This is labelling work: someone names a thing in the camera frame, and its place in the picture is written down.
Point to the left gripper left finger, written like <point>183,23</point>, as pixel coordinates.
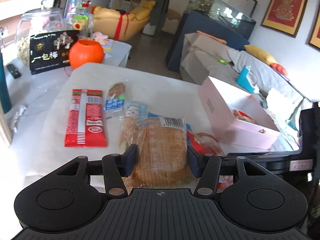
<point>118,166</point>

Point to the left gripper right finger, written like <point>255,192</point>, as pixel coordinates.
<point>207,169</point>

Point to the red white snack bag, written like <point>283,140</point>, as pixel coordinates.
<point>206,144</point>

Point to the round bread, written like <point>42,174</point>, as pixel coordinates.
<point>162,161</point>

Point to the red long snack packet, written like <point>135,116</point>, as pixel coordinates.
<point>85,125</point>

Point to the blue seaweed snack bag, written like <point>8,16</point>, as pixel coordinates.
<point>136,110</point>

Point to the blueberry lollipop snack packet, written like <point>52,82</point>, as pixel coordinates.
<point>116,97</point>

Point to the pink cardboard box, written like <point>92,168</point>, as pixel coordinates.
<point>235,116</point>

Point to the grey covered sofa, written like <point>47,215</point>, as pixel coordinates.
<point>203,56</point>

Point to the white coffee table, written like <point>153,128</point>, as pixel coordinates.
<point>118,55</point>

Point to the orange pumpkin container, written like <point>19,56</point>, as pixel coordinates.
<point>85,51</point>

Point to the yellow cushion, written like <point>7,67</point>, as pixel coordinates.
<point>260,54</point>

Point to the teal water bottle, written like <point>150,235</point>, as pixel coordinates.
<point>4,93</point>

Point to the pink plush toy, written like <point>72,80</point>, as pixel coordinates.
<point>100,38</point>

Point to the black tea box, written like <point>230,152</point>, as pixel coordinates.
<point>49,51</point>

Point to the black remote control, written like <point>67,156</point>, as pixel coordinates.
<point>13,70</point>

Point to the yellow leather armchair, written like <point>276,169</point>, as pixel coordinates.
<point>121,26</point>

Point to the blue fish tank cabinet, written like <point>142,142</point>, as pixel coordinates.
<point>231,23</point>

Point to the dark coat on stand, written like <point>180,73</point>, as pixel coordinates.
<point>159,14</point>

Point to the large glass jar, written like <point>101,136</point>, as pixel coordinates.
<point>33,22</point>

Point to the red framed wall picture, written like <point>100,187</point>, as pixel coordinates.
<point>285,16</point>

